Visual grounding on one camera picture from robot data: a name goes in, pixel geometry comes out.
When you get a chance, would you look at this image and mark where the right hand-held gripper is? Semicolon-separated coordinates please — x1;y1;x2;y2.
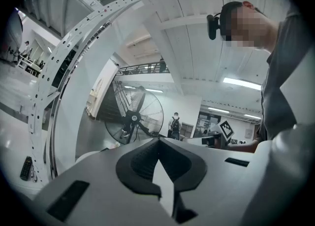
201;120;235;150

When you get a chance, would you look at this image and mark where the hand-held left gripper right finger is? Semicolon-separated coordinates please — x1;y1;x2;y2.
158;137;208;224

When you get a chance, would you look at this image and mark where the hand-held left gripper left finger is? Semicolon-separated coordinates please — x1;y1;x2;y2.
115;137;162;199

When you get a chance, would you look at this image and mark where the person's right forearm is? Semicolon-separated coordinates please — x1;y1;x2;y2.
227;139;259;154

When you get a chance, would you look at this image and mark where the large black floor fan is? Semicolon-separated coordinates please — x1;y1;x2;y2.
104;86;165;146

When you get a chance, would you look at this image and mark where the dark staircase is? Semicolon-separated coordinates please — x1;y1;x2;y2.
95;79;134;123

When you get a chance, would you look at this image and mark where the person's grey shirt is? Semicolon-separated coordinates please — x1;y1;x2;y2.
255;5;315;142

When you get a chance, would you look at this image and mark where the black balcony railing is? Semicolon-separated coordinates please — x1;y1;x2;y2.
116;62;171;76

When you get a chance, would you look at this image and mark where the person's head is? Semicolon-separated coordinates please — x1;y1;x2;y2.
220;0;282;54

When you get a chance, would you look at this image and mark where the black remote control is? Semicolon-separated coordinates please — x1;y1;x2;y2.
19;156;33;182

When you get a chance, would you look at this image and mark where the black head-mounted camera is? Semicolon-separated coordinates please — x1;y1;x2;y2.
206;13;221;40

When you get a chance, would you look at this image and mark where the white perforated shelf frame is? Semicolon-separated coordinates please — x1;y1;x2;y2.
27;0;161;184

